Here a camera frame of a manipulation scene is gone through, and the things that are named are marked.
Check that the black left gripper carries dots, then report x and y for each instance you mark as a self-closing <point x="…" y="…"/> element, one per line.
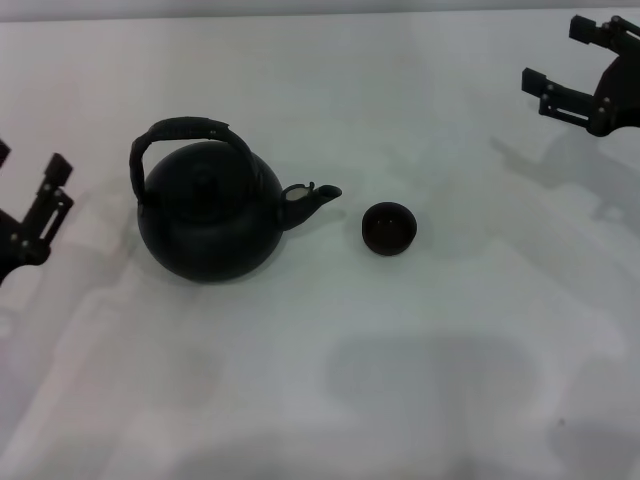
<point x="12" y="255"/>

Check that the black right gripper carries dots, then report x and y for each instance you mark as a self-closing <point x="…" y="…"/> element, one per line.
<point x="625" y="85"/>

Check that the small dark brown teacup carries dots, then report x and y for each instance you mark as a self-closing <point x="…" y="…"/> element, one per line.
<point x="389" y="230"/>

